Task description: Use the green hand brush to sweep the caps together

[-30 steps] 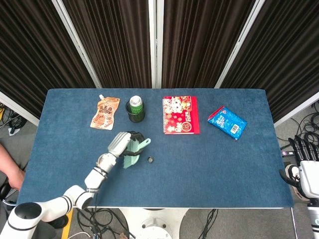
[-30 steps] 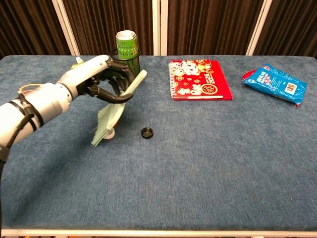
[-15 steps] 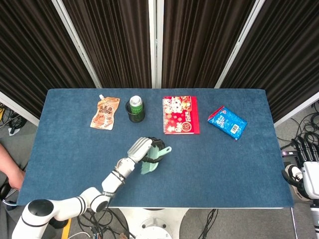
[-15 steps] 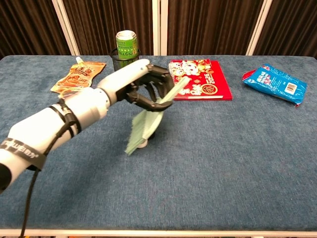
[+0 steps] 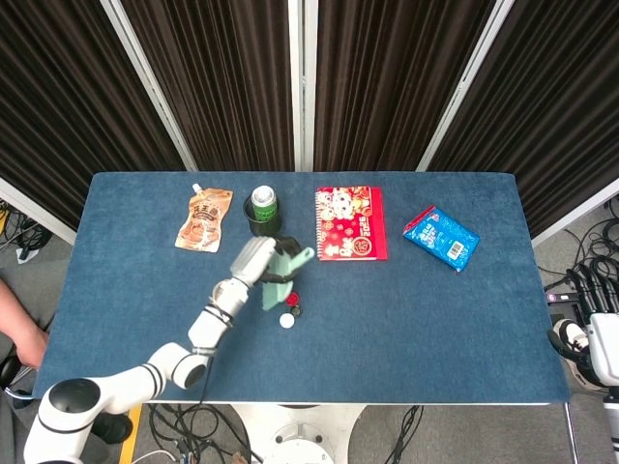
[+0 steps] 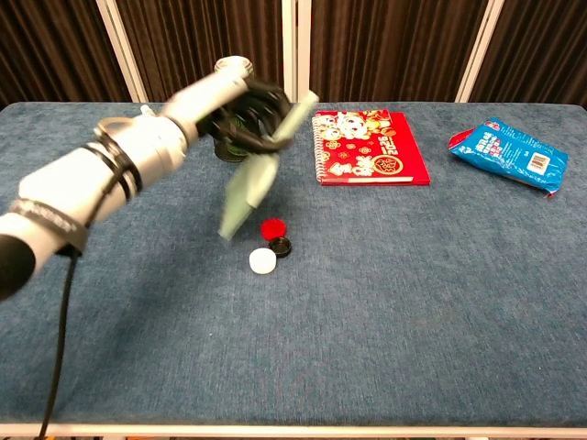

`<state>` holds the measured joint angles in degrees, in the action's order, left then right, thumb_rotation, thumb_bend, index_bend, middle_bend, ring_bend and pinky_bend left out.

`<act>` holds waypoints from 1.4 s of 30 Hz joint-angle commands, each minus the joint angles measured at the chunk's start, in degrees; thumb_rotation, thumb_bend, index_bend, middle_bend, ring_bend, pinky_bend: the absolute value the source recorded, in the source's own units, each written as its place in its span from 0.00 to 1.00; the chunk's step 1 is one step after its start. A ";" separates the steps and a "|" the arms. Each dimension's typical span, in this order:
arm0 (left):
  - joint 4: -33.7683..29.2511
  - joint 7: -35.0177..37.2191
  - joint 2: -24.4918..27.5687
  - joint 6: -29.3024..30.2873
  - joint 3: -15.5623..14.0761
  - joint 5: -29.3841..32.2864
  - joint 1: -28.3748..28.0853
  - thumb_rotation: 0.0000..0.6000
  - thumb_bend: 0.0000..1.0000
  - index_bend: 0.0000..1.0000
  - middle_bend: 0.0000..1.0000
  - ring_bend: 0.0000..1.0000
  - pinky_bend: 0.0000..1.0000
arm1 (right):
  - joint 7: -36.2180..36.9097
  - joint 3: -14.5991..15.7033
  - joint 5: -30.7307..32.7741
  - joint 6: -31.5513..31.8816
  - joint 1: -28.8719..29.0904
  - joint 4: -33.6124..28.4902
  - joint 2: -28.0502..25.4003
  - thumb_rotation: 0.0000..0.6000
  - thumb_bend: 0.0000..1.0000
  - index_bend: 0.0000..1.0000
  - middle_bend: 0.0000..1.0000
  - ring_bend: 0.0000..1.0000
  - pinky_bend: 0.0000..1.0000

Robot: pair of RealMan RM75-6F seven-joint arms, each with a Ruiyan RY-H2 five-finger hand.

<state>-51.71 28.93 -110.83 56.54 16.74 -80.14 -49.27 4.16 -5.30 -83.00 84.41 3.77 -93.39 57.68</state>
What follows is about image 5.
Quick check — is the brown sauce pouch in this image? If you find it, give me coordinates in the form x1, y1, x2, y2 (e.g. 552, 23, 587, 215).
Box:
174, 183, 234, 253

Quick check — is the red spiral notebook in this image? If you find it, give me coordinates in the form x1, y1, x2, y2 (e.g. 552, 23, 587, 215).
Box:
314, 186, 389, 263

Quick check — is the black device with purple label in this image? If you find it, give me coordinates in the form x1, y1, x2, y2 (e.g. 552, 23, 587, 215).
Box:
544, 288, 579, 306

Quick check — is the black floor cable bundle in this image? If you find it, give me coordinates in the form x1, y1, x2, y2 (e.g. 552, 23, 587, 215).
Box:
0, 197, 53, 265
536, 195, 619, 291
147, 403, 257, 464

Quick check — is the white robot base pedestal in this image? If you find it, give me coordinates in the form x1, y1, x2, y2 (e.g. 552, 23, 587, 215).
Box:
229, 403, 367, 464

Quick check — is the person's bare forearm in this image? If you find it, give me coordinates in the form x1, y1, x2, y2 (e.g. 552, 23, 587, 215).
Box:
0, 279, 49, 369

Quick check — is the mint green handheld tool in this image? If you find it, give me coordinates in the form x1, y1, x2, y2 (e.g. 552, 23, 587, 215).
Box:
260, 246, 316, 313

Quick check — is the blue snack bag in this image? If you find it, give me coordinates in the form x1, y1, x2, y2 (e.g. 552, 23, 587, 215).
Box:
401, 204, 481, 274

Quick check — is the blue table cloth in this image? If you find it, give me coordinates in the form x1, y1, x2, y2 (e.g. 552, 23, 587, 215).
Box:
32, 171, 570, 405

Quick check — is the green can in cup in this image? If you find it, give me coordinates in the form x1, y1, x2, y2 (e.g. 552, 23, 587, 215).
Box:
242, 192, 282, 239

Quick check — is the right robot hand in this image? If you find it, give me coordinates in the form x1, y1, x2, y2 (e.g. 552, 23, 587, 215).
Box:
547, 264, 619, 388

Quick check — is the dark pleated screen panel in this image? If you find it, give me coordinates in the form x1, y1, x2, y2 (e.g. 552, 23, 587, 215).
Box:
302, 0, 515, 173
418, 0, 619, 247
101, 0, 304, 173
0, 0, 197, 246

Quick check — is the green energy drink can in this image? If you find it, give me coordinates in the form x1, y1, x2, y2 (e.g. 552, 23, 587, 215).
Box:
251, 186, 278, 223

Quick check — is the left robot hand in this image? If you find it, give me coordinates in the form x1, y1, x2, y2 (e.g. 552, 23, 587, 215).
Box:
229, 235, 302, 290

